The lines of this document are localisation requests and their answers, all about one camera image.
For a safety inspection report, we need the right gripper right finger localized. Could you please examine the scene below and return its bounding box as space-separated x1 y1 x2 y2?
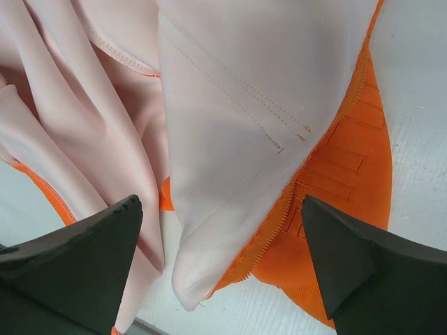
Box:
302 195 446 334

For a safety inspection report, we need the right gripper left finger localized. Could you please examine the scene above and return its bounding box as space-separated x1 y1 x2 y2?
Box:
1 195 142 334

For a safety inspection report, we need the orange jacket with pink lining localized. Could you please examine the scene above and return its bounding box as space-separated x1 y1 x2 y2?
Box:
1 1 393 334

